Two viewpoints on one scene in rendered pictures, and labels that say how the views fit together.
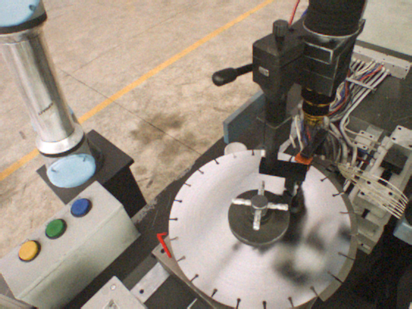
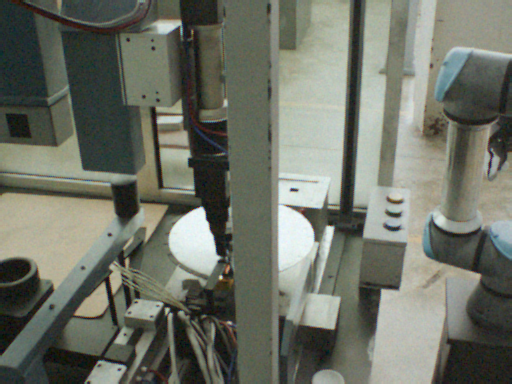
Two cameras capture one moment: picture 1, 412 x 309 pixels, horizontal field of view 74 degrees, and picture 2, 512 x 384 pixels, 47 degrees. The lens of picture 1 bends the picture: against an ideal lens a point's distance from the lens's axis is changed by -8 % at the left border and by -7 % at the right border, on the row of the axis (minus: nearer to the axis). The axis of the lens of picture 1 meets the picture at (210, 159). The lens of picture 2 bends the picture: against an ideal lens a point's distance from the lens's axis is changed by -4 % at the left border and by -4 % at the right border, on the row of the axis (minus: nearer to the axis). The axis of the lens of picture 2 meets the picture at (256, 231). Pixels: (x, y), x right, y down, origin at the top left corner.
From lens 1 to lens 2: 1.47 m
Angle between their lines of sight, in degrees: 94
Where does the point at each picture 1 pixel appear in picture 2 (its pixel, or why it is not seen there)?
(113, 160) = (468, 328)
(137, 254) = (346, 275)
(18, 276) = (384, 190)
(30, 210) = not seen: outside the picture
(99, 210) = (375, 229)
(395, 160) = (119, 349)
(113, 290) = (314, 203)
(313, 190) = (205, 259)
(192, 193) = (301, 233)
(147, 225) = (359, 293)
